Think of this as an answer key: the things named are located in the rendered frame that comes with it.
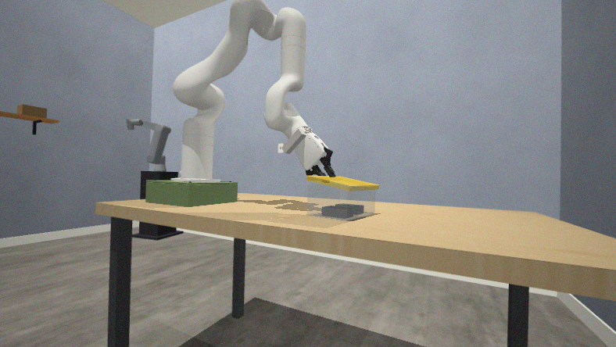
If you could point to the yellow rectangular lid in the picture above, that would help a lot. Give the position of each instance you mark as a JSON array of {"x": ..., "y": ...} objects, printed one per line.
[{"x": 343, "y": 183}]

